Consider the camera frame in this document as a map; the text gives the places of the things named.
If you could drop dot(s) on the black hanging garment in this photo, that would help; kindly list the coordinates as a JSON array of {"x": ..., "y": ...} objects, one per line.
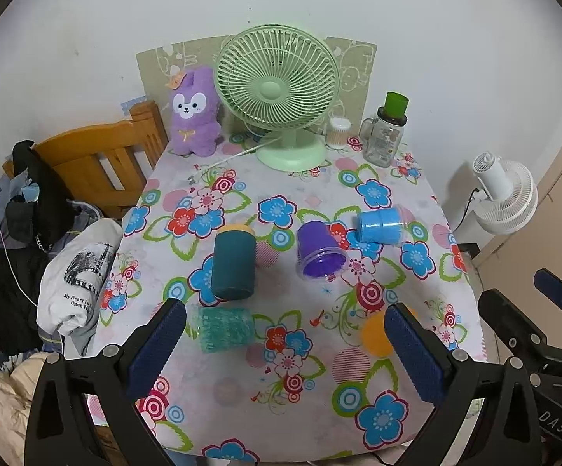
[{"x": 43, "y": 204}]

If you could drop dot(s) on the white round fan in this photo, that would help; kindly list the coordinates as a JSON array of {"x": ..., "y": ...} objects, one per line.
[{"x": 497, "y": 184}]

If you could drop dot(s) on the green desk fan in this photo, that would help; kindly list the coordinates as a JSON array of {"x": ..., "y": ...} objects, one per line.
[{"x": 271, "y": 90}]

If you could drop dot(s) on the wooden chair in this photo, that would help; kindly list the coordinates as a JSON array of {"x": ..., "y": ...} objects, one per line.
[{"x": 101, "y": 141}]

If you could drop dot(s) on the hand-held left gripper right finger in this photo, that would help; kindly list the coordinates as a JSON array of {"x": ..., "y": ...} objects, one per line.
[{"x": 414, "y": 354}]

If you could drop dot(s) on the white printed t-shirt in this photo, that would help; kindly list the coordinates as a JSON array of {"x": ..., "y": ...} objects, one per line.
[{"x": 82, "y": 262}]

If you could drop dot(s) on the green translucent cup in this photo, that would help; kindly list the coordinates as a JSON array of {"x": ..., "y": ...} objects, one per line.
[{"x": 222, "y": 327}]

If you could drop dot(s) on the cotton swab jar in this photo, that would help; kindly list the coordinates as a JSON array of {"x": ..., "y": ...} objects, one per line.
[{"x": 338, "y": 133}]

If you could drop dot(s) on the blue cup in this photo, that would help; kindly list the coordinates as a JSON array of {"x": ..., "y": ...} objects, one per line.
[{"x": 380, "y": 225}]

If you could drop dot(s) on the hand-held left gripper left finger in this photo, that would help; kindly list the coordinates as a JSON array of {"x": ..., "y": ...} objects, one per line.
[{"x": 157, "y": 347}]

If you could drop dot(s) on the black cloth pile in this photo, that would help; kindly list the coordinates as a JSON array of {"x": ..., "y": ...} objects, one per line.
[{"x": 4, "y": 296}]

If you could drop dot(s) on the glass mug jar green lid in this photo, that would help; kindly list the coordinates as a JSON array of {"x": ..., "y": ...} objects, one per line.
[{"x": 383, "y": 141}]

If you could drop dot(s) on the purple cup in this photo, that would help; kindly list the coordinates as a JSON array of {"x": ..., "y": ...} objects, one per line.
[{"x": 317, "y": 247}]

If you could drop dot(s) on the floral tablecloth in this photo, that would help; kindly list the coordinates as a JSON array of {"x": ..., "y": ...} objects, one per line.
[{"x": 286, "y": 194}]

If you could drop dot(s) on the dark teal cup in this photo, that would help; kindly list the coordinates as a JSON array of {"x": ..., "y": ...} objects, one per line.
[{"x": 232, "y": 262}]

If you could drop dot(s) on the beige jacket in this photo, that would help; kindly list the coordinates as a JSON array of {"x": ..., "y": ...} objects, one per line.
[{"x": 4, "y": 398}]

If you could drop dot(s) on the purple plush toy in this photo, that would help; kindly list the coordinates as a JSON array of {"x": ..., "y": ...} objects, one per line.
[{"x": 193, "y": 107}]

